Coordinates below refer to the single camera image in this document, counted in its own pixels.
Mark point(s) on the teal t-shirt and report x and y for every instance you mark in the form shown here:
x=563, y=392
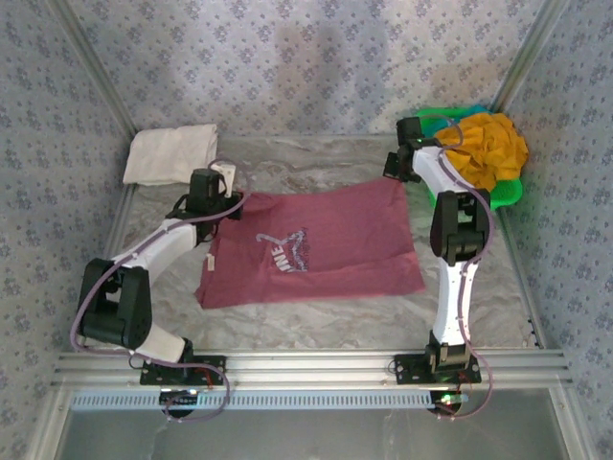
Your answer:
x=476, y=109

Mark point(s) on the maroon printed t-shirt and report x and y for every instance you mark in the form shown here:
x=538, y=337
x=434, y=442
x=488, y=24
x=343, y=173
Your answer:
x=345, y=239

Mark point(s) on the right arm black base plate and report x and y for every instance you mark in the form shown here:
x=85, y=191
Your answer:
x=407, y=366

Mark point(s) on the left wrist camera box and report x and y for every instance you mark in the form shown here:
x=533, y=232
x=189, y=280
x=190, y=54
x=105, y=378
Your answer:
x=225, y=172

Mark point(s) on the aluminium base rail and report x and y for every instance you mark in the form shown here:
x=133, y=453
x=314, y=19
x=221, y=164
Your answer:
x=311, y=369

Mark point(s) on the white folded t-shirt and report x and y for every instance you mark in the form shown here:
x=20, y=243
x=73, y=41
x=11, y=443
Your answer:
x=167, y=153

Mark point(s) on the green plastic basket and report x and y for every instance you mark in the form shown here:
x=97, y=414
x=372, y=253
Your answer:
x=507, y=194

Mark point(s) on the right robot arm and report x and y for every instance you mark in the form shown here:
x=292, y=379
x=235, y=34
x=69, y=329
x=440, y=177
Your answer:
x=450, y=306

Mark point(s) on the small circuit board with LED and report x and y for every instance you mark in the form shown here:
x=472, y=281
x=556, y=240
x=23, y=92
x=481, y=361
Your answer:
x=447, y=398
x=179, y=395

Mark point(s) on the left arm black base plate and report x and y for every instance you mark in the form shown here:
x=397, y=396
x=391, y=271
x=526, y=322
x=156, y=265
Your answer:
x=211, y=364

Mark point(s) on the aluminium frame post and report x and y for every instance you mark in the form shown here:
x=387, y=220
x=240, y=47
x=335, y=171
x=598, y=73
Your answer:
x=531, y=52
x=91, y=67

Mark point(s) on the aluminium frame leg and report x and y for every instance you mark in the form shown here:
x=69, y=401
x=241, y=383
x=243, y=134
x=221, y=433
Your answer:
x=48, y=426
x=572, y=426

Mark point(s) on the yellow crumpled t-shirt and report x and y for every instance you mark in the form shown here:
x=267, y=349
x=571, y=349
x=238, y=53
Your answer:
x=488, y=148

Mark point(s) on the aluminium table side rail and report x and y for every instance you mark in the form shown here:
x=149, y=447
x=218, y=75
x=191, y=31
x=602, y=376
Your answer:
x=120, y=220
x=524, y=287

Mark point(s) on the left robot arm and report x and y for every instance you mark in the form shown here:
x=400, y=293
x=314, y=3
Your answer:
x=177, y=236

